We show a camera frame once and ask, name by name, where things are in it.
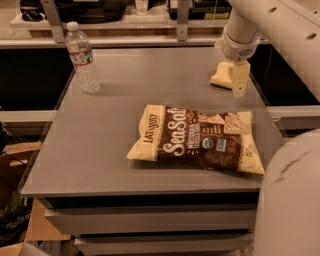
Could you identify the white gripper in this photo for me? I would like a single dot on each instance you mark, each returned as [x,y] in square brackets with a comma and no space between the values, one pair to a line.
[237,50]

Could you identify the yellow sponge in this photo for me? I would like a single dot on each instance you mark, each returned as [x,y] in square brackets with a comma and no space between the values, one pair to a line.
[222,76]

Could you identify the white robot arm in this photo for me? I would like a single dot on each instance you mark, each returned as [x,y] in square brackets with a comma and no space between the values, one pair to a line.
[288,212]

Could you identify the clear plastic water bottle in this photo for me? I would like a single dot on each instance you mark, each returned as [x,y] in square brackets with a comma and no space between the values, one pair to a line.
[81,55]

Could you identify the black tray right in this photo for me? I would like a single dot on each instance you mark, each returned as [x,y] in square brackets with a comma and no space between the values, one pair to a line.
[202,9]

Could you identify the black tray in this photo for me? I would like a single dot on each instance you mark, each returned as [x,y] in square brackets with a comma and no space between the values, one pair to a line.
[202,9]
[81,11]

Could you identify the brown tortilla chips bag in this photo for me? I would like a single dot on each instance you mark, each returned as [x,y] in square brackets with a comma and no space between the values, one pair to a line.
[222,141]

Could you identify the black tray left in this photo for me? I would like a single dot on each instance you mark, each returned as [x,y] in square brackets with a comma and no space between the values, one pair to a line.
[81,11]

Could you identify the cardboard box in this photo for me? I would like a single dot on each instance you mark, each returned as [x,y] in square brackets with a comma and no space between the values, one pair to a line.
[24,229]

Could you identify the middle metal bracket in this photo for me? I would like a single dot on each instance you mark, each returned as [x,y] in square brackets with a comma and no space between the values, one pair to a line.
[182,20]

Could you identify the metal bracket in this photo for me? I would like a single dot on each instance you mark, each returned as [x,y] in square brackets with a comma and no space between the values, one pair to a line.
[182,20]
[53,19]

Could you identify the left metal bracket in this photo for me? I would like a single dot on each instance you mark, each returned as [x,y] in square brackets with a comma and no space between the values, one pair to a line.
[53,19]

